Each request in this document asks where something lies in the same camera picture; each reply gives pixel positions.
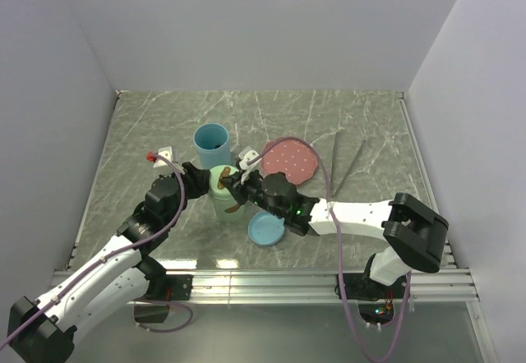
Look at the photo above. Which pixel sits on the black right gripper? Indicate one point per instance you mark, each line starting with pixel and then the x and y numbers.
pixel 233 182

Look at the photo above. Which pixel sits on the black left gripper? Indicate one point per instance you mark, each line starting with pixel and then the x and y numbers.
pixel 198 180

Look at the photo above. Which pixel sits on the green cylindrical container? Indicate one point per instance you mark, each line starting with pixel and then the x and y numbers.
pixel 227 209

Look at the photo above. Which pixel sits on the blue cylindrical container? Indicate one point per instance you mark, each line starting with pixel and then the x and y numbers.
pixel 205 139

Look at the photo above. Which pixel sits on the blue round lid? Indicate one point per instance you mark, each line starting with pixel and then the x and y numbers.
pixel 265 229

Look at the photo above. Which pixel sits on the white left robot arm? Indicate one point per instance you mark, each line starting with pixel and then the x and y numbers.
pixel 47 328

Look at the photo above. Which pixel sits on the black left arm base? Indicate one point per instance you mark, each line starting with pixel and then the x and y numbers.
pixel 163 294

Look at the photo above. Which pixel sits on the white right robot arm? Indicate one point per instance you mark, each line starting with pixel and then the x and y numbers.
pixel 415 233

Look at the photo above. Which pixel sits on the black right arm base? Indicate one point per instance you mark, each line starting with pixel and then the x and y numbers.
pixel 375 301

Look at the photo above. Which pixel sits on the pink dotted plate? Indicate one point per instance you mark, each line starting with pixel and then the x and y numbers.
pixel 293 158

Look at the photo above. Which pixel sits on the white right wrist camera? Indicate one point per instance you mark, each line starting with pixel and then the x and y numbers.
pixel 248 161

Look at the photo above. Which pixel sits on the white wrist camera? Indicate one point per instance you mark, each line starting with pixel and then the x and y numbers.
pixel 164 160
pixel 248 161

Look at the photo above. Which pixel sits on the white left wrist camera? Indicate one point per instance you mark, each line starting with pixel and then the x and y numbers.
pixel 164 160

